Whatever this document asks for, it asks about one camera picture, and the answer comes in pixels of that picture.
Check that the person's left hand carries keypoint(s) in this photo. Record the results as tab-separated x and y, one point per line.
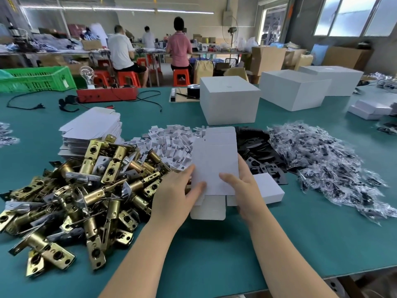
172	198

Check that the person's right hand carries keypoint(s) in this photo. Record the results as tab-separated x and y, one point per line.
248	195

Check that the person's left thumb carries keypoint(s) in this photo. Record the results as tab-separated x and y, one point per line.
198	190

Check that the person's right thumb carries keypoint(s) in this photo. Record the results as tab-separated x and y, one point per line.
229	182

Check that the white carton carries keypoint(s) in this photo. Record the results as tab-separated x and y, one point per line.
214	158

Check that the person's right forearm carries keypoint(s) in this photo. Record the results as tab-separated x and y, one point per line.
285	257

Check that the person's left forearm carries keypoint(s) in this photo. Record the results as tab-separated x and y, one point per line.
145	260

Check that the small white closed box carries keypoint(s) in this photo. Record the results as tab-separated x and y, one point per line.
269	189

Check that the pile of black strike plates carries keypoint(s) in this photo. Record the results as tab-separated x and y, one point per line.
257	152

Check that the pile of folded paper leaflets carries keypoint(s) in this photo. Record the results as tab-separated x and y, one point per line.
169	142

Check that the large white cardboard box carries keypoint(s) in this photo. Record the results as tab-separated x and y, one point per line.
294	89
338	79
229	100

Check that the white power strip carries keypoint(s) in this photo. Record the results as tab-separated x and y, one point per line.
173	94

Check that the pile of clear screw bags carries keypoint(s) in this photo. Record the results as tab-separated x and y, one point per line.
328	164

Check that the brown paper bag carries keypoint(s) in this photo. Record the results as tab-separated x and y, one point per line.
203	71

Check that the red plastic stool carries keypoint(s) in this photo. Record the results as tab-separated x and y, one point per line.
181	77
129	79
101	78

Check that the pile of brass door latches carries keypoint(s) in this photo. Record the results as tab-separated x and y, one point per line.
77	198

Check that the stack of flat white cartons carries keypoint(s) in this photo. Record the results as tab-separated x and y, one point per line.
90	127

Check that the brown cardboard box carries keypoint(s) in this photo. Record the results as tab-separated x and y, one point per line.
347	57
266	60

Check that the red electrical tester box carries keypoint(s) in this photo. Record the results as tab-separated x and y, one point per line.
107	94

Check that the standing fan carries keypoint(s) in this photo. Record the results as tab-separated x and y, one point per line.
230	30

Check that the blue board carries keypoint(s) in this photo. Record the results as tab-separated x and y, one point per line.
319	55

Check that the small white boxes stack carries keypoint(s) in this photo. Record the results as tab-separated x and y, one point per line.
370	109

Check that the clear light bulb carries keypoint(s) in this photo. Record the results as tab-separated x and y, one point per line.
86	74

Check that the heap of bagged black parts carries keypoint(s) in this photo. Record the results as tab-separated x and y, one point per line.
383	80

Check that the green plastic crate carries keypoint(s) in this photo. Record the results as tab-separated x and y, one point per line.
37	79

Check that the fluorescent ceiling light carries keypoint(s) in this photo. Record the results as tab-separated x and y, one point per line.
118	9

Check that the small heap of clear bags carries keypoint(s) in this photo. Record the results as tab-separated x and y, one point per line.
6	134

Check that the window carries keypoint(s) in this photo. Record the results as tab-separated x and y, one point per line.
356	13

